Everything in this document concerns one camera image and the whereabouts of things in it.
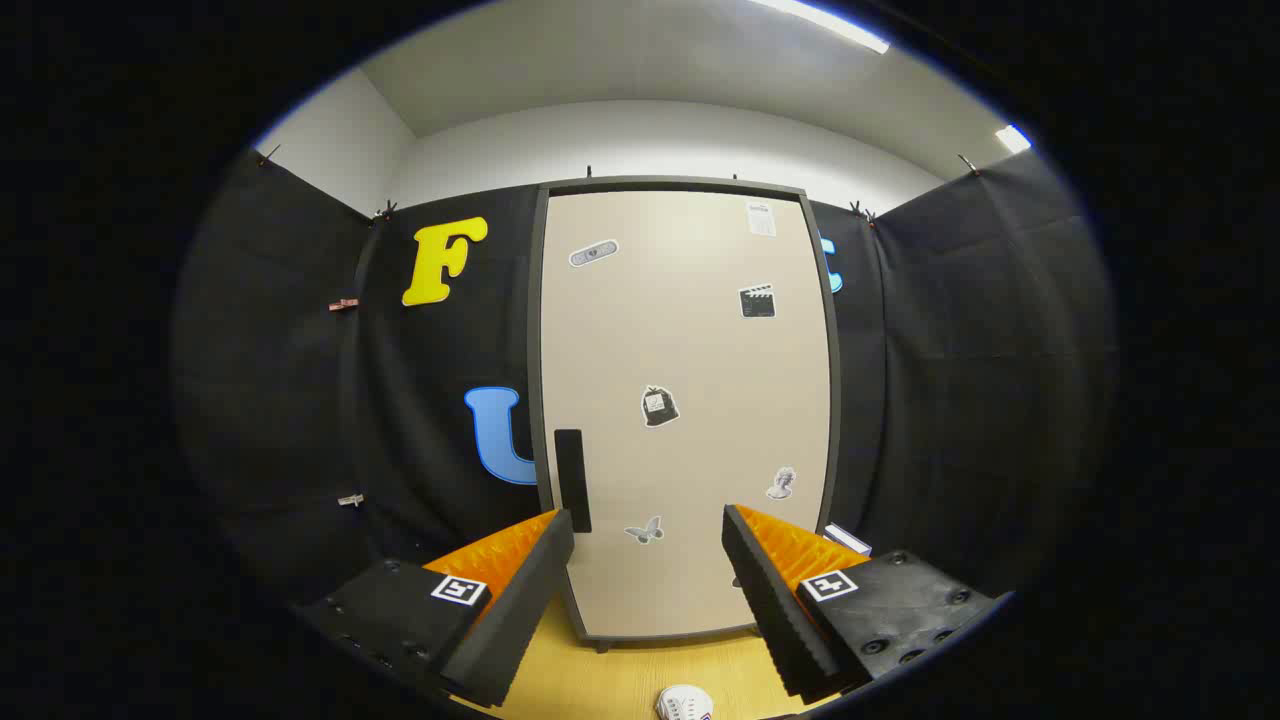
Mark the long ceiling light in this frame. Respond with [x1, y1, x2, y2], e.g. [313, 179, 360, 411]
[750, 0, 891, 54]

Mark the grey shoe cabinet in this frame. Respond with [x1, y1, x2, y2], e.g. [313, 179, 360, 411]
[527, 176, 843, 653]

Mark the white canvas shoe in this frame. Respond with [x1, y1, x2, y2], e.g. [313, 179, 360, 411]
[655, 685, 713, 720]

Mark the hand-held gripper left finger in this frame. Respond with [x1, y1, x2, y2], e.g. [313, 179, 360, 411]
[295, 508, 576, 709]

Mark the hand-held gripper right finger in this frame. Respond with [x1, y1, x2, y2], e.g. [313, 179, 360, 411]
[722, 504, 1001, 704]

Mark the black door handle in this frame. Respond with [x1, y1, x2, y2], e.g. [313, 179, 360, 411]
[553, 429, 593, 534]

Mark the beige shoe cabinet door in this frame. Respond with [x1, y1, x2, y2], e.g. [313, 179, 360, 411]
[540, 190, 833, 641]

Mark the black backdrop cloth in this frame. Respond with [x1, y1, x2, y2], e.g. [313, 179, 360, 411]
[170, 145, 1116, 621]

